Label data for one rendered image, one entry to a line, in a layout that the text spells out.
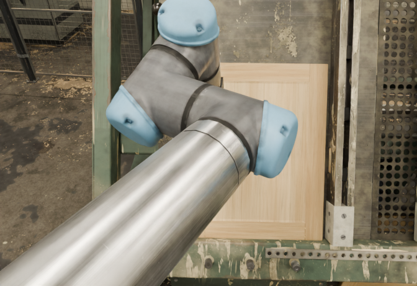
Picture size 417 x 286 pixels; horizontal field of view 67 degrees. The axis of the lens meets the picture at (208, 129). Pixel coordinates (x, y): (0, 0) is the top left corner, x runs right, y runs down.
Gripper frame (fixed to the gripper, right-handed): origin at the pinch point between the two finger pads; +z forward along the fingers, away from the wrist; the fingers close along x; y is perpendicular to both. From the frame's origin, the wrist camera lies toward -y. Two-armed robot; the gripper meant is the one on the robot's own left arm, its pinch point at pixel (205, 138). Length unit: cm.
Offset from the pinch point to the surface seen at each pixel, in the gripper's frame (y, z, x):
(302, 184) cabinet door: 2.4, 37.0, -28.6
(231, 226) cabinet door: -12.6, 42.0, -7.4
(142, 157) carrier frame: 17, 73, 38
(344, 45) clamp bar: 39, 13, -35
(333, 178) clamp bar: 3.9, 32.4, -37.0
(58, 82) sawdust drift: 144, 230, 207
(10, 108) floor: 96, 206, 230
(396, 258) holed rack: -15, 45, -59
